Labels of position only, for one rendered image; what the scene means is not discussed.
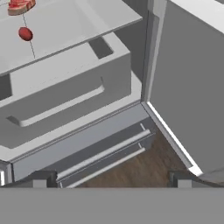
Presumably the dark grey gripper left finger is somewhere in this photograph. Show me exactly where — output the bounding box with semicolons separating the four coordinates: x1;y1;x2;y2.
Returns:
0;170;58;189

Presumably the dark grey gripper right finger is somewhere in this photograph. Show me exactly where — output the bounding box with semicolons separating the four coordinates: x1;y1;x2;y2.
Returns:
168;170;224;189

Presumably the grey fridge freezer drawer front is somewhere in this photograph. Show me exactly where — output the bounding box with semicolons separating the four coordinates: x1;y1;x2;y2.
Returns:
10;111;157;189

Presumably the grey fridge crisper drawer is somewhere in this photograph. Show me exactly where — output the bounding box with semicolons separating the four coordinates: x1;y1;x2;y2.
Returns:
0;31;132;150

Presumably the grey open fridge door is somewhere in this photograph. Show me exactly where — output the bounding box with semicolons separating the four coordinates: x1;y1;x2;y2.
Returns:
141;0;224;178

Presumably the grey fridge body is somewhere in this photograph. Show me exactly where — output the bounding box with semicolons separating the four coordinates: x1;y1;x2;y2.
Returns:
0;0;165;187

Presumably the red strawberry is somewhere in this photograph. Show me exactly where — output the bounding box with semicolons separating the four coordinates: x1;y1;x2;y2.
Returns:
17;26;34;42

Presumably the grey glass fridge shelf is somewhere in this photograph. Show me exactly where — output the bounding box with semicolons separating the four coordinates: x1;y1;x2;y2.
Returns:
0;0;144;77

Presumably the raw red meat steak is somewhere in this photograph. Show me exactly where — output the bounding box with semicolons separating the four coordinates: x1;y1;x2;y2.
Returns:
7;0;37;17

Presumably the silver freezer drawer handle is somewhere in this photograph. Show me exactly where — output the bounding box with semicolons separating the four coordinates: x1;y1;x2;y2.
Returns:
55;122;152;189

